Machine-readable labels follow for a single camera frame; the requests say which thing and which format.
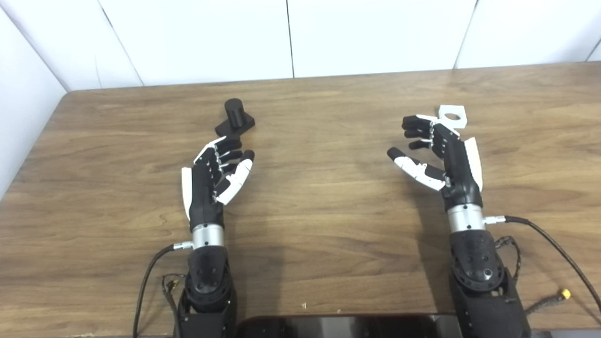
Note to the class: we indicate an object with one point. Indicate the white square piece with hole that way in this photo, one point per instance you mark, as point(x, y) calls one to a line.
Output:
point(461, 119)

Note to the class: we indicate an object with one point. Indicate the glossy black robot torso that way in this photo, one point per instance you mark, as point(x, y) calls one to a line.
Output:
point(347, 327)

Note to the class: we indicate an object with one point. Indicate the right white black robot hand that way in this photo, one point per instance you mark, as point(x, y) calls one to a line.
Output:
point(460, 173)

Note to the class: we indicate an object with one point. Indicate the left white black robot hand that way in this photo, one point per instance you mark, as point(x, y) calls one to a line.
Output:
point(204, 188)

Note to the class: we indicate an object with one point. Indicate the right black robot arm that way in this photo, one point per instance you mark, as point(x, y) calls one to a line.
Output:
point(479, 267)

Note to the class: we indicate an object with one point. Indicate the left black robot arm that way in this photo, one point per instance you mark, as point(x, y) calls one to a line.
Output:
point(206, 281)

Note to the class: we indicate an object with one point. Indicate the black peg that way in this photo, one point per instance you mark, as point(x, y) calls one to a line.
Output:
point(234, 115)

